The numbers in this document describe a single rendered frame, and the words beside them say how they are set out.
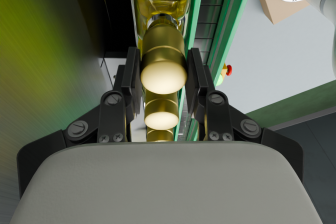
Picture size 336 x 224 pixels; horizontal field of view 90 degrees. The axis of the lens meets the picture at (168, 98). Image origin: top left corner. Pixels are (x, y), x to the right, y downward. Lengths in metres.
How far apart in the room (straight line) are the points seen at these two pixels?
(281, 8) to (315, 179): 2.76
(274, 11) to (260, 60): 0.31
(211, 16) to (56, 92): 0.33
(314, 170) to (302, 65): 2.30
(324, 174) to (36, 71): 3.24
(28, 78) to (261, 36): 0.84
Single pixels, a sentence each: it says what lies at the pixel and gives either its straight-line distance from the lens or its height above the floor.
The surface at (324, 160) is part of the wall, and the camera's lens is 3.29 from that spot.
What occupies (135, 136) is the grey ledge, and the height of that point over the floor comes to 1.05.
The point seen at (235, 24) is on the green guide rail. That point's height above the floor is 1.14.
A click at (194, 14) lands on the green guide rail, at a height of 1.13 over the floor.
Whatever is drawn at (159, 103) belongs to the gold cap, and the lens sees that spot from 0.15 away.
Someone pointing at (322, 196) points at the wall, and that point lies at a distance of 3.22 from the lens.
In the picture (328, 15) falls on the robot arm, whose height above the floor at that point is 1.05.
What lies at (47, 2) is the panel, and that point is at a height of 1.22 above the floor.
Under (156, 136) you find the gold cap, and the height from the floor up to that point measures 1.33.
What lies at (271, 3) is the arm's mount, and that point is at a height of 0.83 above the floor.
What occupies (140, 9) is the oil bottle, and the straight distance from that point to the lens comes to 0.17.
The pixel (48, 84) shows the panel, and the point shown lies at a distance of 0.22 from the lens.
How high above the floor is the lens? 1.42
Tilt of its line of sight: 39 degrees down
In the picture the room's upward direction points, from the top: 178 degrees clockwise
